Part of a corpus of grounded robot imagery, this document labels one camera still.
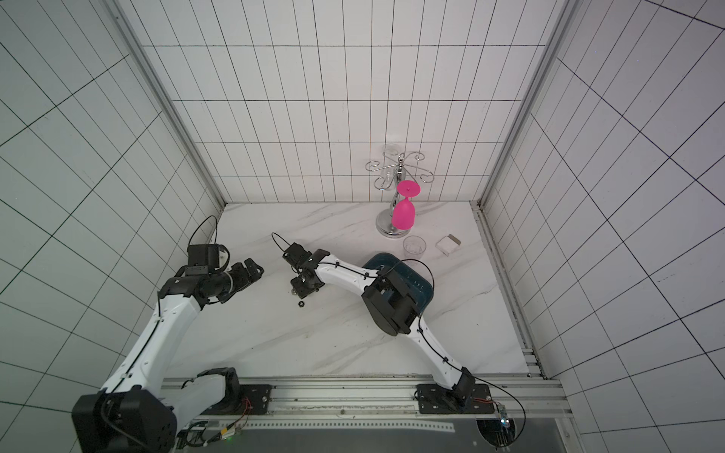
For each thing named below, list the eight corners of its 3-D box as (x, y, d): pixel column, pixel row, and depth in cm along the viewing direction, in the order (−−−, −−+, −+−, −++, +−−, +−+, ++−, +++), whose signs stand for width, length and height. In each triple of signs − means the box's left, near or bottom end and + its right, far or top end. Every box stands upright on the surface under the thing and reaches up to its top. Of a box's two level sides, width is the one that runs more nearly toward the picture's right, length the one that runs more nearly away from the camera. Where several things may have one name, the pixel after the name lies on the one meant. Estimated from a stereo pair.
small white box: (445, 257, 105) (447, 253, 103) (434, 244, 109) (435, 240, 107) (462, 248, 108) (464, 244, 106) (450, 236, 112) (452, 232, 110)
